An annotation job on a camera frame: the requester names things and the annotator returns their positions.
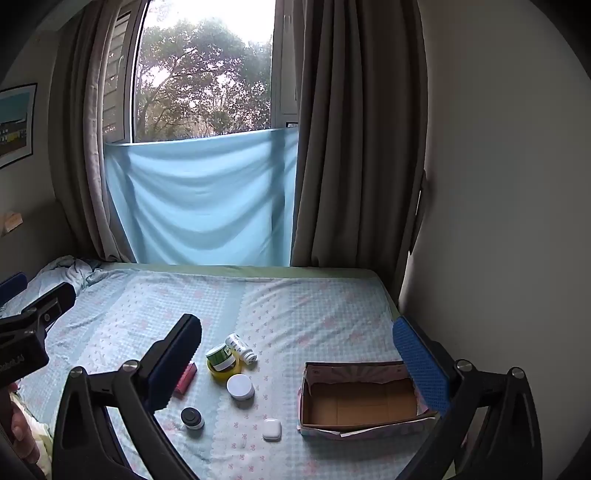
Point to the white vitamin bottle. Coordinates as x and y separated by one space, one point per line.
241 349

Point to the pink cardboard box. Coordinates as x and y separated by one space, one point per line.
360 401

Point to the light blue hanging cloth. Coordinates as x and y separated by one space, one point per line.
223 200

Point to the small black round jar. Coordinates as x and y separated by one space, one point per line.
192 418

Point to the white earbuds case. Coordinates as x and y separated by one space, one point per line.
271 430

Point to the white round cream jar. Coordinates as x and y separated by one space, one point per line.
240 387

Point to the patterned bed sheet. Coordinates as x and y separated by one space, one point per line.
288 318

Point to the dark brown right curtain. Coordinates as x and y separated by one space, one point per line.
362 103

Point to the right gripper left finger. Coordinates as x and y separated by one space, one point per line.
85 444

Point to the framed wall picture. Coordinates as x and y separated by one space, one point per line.
17 106

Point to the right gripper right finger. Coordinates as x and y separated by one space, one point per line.
509 443

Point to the window with frame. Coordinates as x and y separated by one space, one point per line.
195 69

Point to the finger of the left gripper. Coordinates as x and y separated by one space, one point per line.
11 287
53 304

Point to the yellow tape roll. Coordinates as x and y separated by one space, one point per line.
223 375

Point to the grey left curtain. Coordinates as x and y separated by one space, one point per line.
75 127

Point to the green jar white lid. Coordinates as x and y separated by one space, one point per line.
220 358

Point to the person's left hand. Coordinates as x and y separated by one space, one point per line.
24 443

